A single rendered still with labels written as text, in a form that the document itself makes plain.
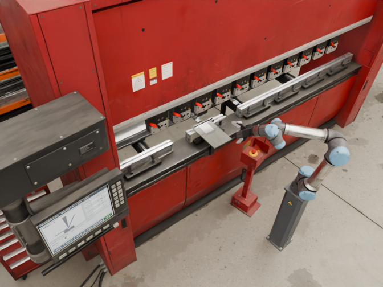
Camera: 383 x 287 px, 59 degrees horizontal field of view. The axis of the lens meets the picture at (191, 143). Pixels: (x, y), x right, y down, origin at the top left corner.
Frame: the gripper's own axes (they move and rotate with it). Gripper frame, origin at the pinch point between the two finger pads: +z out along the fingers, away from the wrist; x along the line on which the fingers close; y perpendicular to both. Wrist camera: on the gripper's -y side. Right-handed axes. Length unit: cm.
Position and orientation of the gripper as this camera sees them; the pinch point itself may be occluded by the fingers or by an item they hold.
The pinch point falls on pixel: (232, 132)
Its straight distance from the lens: 236.9
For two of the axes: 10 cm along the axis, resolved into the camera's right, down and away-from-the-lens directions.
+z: -5.9, 0.0, 8.1
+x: -2.5, -9.5, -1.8
